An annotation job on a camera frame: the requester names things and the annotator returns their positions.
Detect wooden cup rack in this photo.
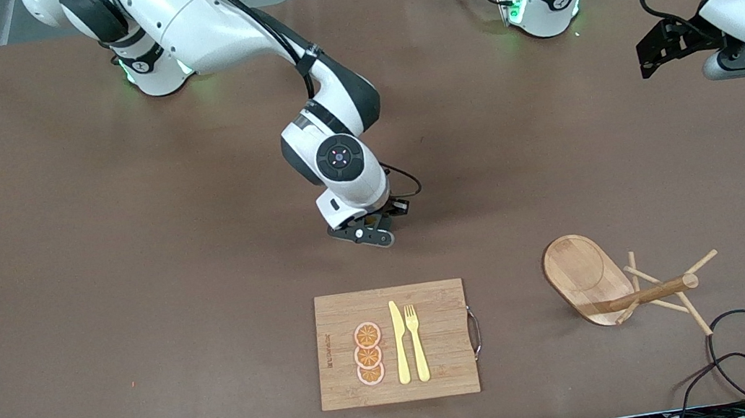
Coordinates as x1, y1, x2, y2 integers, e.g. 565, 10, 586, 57
539, 214, 731, 358

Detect bamboo cutting board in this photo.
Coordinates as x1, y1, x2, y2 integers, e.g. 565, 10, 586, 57
305, 274, 490, 415

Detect toy orange slice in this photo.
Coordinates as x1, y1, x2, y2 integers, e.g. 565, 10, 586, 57
352, 343, 385, 371
352, 320, 385, 351
356, 360, 388, 388

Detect yellow plastic knife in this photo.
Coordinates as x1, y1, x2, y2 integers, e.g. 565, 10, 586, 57
388, 299, 413, 386

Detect yellow plastic fork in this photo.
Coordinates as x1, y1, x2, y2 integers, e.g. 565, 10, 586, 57
403, 303, 432, 385

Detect brown table cover mat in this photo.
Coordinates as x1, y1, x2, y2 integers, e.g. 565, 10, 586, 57
0, 0, 745, 418

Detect short black looped cable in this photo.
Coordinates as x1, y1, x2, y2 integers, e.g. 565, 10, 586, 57
671, 351, 745, 418

